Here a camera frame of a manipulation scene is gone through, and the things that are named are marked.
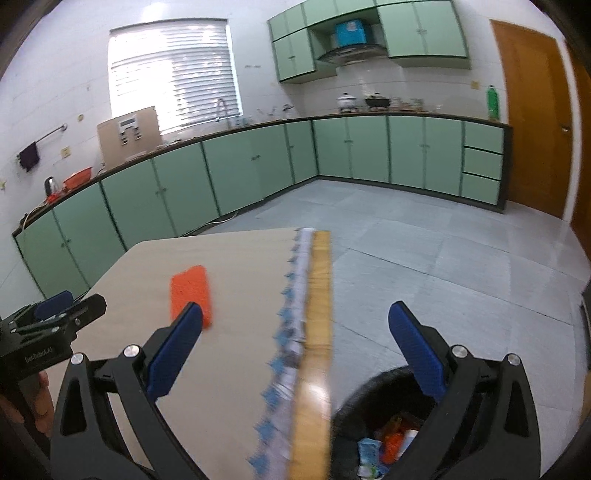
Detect orange sponge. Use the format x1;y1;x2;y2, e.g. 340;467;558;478
169;265;212;329

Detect blue milk carton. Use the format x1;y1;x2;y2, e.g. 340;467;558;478
358;438;382;479

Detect blue white paper cup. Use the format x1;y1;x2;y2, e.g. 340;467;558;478
398;429;419;456

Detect red plastic bag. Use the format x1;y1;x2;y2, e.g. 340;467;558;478
377;416;406;465

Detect green lower kitchen cabinets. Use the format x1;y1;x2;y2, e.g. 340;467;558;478
13;113;513;297

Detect green kitchen cabinets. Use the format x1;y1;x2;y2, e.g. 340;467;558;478
267;1;471;84
13;113;513;297

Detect black trash bin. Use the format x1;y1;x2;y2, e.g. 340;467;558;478
329;366;436;479

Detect kitchen faucet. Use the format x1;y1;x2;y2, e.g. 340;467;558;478
215;98;230;128

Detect green upper kitchen cabinets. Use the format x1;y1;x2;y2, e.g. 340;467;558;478
267;1;471;84

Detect person's left hand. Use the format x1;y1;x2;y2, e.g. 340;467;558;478
0;371;55;438

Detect beige tablecloth with blue trim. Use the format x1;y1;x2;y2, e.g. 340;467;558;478
50;228;315;479

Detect electric kettle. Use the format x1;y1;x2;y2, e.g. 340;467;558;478
44;177;61;199

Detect orange basin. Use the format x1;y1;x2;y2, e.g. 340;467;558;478
63;167;92;192

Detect wooden table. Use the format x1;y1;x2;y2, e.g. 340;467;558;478
287;231;334;479

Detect cardboard box on counter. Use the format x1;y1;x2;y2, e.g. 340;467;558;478
97;106;162;170

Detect brown wooden door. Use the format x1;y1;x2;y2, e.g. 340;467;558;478
567;45;591;257
492;20;573;217

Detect window with white blinds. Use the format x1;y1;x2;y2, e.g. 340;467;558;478
107;18;242;133

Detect white cooking pot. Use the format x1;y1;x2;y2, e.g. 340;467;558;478
338;93;358;113

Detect black wok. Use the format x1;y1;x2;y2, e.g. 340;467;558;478
365;93;391;111

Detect range hood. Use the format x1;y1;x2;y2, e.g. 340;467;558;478
318;43;388;66

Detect green bottle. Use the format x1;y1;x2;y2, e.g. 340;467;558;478
487;85;500;121

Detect blue box on hood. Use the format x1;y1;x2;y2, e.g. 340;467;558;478
335;19;374;48

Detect dark towel on rail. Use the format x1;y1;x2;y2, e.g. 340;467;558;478
18;142;40;172

